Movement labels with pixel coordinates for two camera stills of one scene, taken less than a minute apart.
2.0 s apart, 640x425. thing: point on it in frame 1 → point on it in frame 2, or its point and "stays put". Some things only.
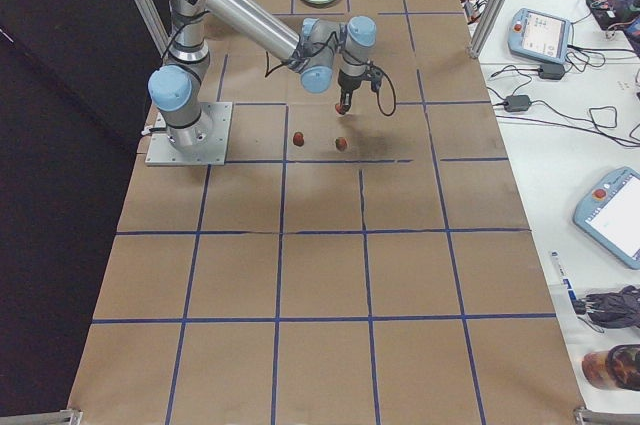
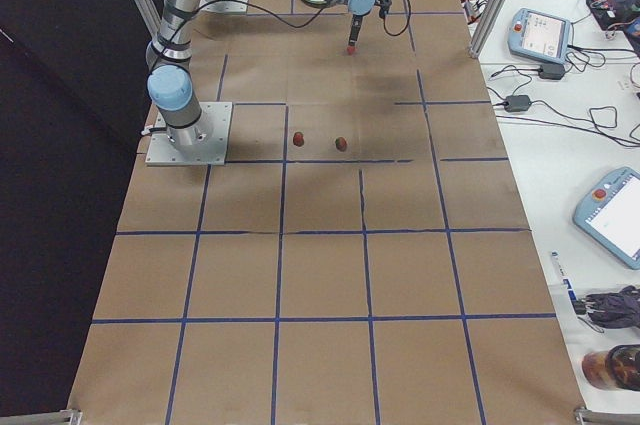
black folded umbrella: (618, 310) stays put
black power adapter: (517, 103) stays put
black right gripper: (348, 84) → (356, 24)
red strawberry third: (341, 143) stays put
